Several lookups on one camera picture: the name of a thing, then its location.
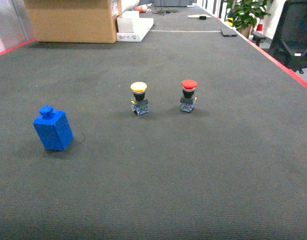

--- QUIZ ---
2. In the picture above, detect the small white box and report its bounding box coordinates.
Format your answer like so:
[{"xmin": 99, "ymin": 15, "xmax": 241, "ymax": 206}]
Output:
[{"xmin": 117, "ymin": 11, "xmax": 140, "ymax": 33}]

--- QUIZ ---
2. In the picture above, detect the potted green plant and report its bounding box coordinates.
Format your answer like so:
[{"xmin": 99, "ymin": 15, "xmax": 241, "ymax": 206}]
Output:
[{"xmin": 225, "ymin": 0, "xmax": 270, "ymax": 39}]

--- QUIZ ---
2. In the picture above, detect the large brown cardboard box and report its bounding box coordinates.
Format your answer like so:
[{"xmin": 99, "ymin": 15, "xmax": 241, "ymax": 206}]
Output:
[{"xmin": 24, "ymin": 0, "xmax": 122, "ymax": 44}]

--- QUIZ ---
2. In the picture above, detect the blue block part with knob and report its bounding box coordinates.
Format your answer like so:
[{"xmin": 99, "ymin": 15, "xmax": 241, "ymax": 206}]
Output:
[{"xmin": 33, "ymin": 105, "xmax": 74, "ymax": 151}]

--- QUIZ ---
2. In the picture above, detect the black office chair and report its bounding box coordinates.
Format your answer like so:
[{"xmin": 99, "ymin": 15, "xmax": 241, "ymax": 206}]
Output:
[{"xmin": 264, "ymin": 0, "xmax": 307, "ymax": 74}]

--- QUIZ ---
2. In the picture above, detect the yellow mushroom push button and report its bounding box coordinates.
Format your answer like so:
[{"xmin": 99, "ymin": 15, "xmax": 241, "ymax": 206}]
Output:
[{"xmin": 130, "ymin": 81, "xmax": 149, "ymax": 116}]

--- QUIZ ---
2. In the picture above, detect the flat white carton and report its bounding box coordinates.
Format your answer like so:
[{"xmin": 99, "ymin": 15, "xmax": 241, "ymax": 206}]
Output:
[{"xmin": 116, "ymin": 18, "xmax": 154, "ymax": 43}]

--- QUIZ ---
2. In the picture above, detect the red mushroom push button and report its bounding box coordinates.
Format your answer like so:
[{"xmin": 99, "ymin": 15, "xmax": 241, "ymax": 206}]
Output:
[{"xmin": 179, "ymin": 79, "xmax": 198, "ymax": 113}]

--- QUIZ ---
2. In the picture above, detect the black flat pad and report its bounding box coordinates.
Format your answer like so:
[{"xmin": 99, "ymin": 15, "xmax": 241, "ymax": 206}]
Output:
[{"xmin": 220, "ymin": 28, "xmax": 237, "ymax": 37}]

